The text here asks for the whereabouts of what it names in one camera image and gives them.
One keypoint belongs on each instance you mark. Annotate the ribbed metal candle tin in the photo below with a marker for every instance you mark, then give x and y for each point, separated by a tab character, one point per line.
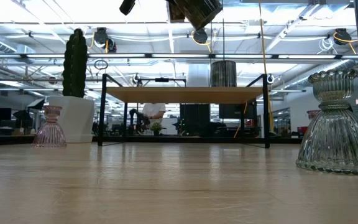
223	74
200	12

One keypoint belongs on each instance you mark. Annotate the black background robot arm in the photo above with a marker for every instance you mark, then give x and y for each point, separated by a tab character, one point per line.
137	119

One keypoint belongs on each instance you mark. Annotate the green artificial cactus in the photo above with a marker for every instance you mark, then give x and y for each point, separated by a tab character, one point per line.
75	62

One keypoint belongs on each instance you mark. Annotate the small green potted plant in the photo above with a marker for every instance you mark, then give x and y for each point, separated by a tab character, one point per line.
156	127

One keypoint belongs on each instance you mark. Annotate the white plant pot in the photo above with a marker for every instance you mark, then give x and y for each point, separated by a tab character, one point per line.
73	121

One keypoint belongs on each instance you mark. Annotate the black background cabinet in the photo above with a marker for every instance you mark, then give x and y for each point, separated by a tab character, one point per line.
194	119

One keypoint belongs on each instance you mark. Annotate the dark tilted panel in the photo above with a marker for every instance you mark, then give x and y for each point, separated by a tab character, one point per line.
36	104

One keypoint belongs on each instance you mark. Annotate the red box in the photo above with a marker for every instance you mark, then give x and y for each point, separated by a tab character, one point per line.
302	130

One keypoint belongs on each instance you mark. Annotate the long ceiling light rail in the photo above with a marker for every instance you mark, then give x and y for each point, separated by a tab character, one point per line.
179	56

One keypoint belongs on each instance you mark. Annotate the black background camera rig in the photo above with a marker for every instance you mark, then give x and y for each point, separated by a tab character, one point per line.
162	80

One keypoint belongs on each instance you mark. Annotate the wooden shelf riser black frame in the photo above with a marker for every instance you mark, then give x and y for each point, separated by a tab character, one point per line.
185	95

